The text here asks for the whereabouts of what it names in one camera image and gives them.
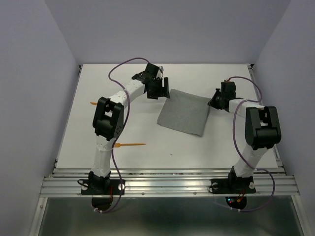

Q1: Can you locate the aluminium rail frame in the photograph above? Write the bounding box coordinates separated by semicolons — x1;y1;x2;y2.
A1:
31;63;313;236

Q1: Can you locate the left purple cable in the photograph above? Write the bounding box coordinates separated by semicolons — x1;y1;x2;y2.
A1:
93;57;153;214

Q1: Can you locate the grey cloth napkin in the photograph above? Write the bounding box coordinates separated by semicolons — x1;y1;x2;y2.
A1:
157;89;210;137

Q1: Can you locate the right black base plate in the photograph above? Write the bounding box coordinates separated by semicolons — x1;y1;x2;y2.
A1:
211;177;256;195

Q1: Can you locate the purple cable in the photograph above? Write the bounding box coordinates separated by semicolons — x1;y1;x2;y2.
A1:
93;57;153;214
213;76;276;212

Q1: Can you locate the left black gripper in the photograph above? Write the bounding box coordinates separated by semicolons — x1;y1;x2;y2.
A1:
147;77;170;100

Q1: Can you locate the orange plastic fork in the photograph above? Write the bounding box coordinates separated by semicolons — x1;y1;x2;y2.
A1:
114;143;145;148

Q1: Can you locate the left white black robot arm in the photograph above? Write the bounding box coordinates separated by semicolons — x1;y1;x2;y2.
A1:
89;63;170;194

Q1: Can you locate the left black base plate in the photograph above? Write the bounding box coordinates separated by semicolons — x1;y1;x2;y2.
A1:
77;179;125;196

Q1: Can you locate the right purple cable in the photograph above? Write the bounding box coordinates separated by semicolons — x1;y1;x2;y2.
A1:
213;76;276;212

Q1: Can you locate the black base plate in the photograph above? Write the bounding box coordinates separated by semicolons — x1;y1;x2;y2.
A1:
77;179;125;196
211;177;256;195

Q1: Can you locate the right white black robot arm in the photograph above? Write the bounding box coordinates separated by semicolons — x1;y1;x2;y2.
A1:
208;81;282;192

